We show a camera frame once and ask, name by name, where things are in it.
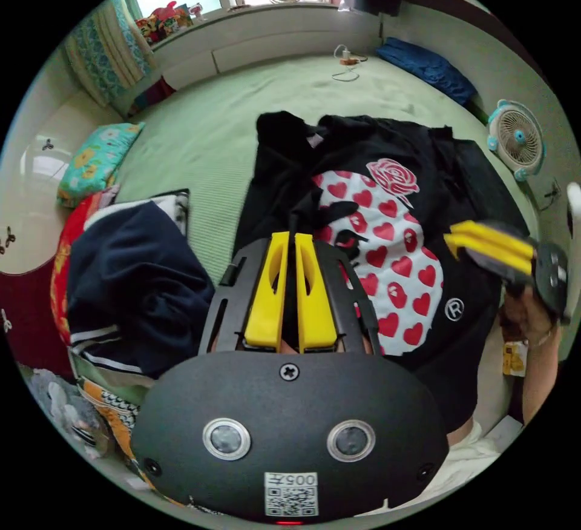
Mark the black t-shirt with heart print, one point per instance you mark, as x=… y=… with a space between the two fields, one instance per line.
x=458 y=166

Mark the pile of clothes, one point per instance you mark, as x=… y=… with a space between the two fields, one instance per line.
x=136 y=266

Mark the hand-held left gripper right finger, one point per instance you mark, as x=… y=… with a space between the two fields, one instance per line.
x=315 y=312

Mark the small yellow white carton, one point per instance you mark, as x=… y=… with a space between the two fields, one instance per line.
x=515 y=357

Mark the folded blue blanket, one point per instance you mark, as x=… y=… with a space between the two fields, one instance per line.
x=431 y=69

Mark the teal floral pillow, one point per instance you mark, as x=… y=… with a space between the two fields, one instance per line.
x=93 y=162

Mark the person's right forearm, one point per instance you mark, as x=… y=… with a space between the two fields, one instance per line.
x=540 y=375

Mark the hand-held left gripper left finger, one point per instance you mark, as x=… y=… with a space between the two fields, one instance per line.
x=265 y=303

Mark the person's body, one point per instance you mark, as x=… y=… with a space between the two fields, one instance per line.
x=472 y=457

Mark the person's right hand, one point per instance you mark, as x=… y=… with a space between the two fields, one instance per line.
x=522 y=316

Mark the white and blue fan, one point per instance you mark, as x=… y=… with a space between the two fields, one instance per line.
x=517 y=139

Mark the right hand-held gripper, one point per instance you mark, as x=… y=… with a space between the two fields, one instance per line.
x=551 y=275

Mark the teal patterned curtain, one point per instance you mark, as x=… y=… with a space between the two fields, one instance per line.
x=106 y=48

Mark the heap of plush toys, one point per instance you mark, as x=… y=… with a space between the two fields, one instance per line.
x=161 y=21

